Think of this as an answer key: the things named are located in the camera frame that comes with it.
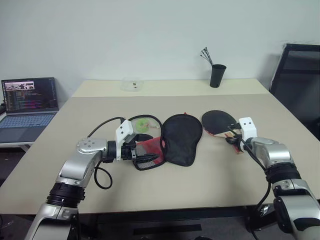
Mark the clear plastic container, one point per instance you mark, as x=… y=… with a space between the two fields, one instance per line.
x=132 y=86

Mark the black and red paddle case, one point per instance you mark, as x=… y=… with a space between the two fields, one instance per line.
x=180 y=140

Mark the black rubber table tennis paddle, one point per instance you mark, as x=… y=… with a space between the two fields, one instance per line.
x=215 y=121

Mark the black plastic cup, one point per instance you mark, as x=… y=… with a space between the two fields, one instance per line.
x=217 y=77

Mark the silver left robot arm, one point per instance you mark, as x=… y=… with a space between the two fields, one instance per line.
x=85 y=150

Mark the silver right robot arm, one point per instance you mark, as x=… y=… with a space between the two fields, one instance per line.
x=275 y=152

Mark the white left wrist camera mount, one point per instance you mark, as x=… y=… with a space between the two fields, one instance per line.
x=123 y=130

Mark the black mesh office chair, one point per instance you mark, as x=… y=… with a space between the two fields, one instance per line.
x=295 y=75

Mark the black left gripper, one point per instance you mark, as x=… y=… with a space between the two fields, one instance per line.
x=128 y=151

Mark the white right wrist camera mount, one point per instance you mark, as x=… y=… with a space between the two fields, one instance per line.
x=247 y=126

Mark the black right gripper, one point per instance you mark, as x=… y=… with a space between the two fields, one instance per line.
x=238 y=138

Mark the black table underframe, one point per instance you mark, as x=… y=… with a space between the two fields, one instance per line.
x=150 y=225

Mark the white side table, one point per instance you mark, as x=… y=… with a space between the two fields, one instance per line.
x=15 y=144

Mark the open grey laptop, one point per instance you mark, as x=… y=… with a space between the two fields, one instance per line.
x=30 y=120

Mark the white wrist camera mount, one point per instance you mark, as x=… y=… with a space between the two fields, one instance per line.
x=247 y=126
x=123 y=130

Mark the green zipper charm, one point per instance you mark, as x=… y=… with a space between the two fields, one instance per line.
x=142 y=125

